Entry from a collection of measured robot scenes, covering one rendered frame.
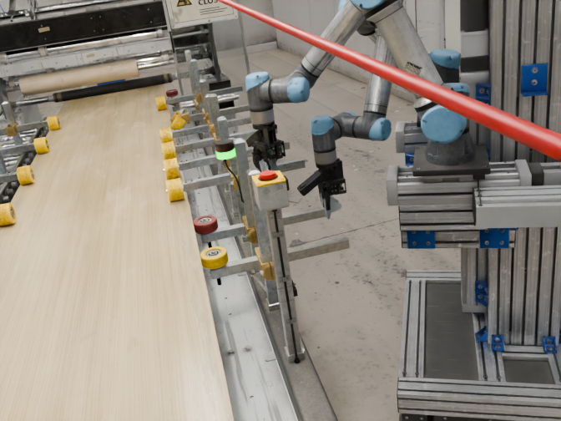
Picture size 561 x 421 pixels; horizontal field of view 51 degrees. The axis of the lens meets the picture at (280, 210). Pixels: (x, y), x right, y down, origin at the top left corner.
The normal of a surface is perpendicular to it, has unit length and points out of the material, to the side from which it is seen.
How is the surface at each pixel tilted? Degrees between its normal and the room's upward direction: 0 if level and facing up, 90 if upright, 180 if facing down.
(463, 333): 0
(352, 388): 0
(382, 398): 0
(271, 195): 90
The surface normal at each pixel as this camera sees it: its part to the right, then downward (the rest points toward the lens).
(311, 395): -0.13, -0.91
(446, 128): -0.26, 0.53
